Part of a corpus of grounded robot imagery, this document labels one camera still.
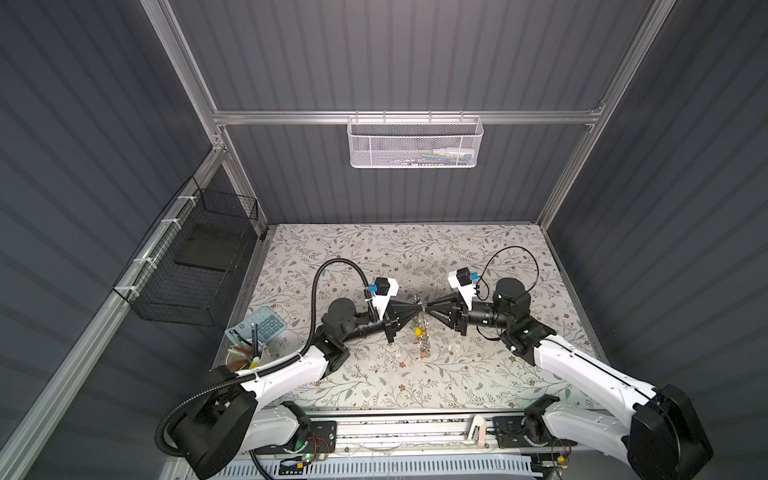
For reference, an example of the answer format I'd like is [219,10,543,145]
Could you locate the white wire basket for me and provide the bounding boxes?
[346,115,484,169]

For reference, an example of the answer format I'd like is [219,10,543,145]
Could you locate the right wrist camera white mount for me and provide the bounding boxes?
[448,267,479,310]

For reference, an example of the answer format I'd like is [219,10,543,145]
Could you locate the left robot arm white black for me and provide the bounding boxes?
[154,298,423,479]

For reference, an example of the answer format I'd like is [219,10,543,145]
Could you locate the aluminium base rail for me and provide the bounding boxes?
[179,410,619,463]

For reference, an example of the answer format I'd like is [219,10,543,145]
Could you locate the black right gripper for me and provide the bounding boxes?
[425,292,510,337]

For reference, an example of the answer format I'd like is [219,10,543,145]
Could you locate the cup with pens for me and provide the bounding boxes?
[225,323,271,372]

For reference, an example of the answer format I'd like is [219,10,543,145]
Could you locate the black wire basket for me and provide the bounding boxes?
[113,182,259,327]

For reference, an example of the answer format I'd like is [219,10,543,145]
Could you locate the large keyring with keys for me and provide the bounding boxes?
[412,295,431,360]

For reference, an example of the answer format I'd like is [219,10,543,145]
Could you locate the pink white stapler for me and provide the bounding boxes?
[466,415,487,448]

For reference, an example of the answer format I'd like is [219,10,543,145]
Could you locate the black corrugated cable left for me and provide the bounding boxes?
[154,257,376,458]

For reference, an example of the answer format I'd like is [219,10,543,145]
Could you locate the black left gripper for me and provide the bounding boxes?
[338,301,419,349]

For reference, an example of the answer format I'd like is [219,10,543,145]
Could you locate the thin black cable right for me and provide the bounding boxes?
[475,245,541,301]

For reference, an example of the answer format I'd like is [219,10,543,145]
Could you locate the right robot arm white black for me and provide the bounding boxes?
[425,277,714,479]

